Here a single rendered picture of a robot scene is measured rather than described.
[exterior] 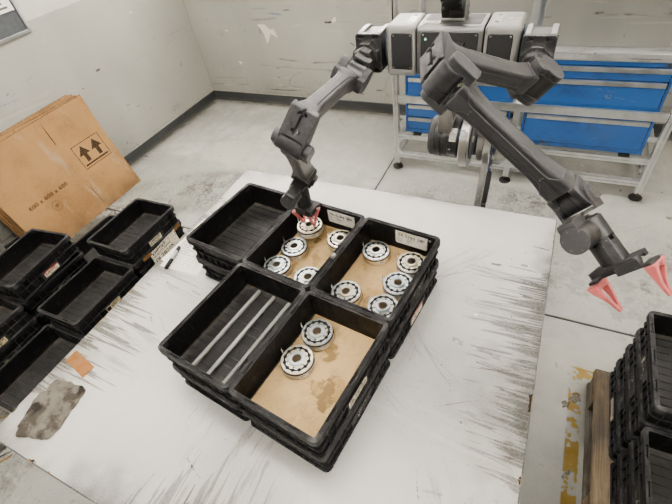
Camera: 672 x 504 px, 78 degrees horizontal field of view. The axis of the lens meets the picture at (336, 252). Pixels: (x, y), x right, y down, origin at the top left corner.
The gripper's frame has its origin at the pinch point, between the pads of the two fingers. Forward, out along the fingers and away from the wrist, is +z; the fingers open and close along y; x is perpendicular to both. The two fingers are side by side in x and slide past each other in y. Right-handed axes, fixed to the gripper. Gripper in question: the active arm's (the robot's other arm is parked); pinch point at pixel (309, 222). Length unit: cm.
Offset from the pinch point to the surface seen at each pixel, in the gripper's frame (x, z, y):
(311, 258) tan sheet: -10.9, 7.4, 6.8
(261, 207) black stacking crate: 6.5, 7.2, -32.6
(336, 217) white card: 7.9, 1.5, 7.7
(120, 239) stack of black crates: -20, 39, -130
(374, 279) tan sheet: -10.2, 7.8, 33.7
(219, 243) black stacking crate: -19.8, 6.9, -34.3
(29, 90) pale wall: 39, -6, -283
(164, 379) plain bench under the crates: -73, 19, -17
